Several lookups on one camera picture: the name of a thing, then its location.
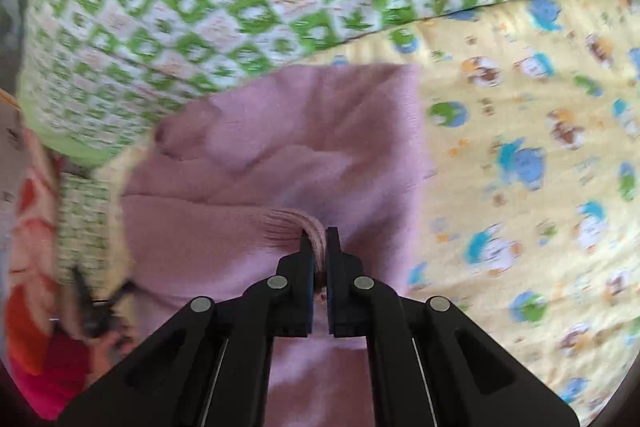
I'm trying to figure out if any purple knit sweater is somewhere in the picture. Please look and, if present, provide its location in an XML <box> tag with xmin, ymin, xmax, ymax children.
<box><xmin>119</xmin><ymin>62</ymin><xmax>435</xmax><ymax>427</ymax></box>

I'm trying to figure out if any magenta fabric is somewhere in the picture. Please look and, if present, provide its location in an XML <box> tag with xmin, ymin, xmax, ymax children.
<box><xmin>9</xmin><ymin>332</ymin><xmax>92</xmax><ymax>421</ymax></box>

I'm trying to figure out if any red white patterned blanket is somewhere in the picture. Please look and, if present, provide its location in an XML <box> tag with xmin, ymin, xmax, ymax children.
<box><xmin>4</xmin><ymin>126</ymin><xmax>126</xmax><ymax>377</ymax></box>

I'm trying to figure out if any green white checkered pillow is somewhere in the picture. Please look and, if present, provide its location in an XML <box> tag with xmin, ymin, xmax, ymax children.
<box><xmin>56</xmin><ymin>173</ymin><xmax>110</xmax><ymax>293</ymax></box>

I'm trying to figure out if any yellow bear print quilt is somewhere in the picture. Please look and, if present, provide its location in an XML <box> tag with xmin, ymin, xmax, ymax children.
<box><xmin>102</xmin><ymin>0</ymin><xmax>640</xmax><ymax>423</ymax></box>

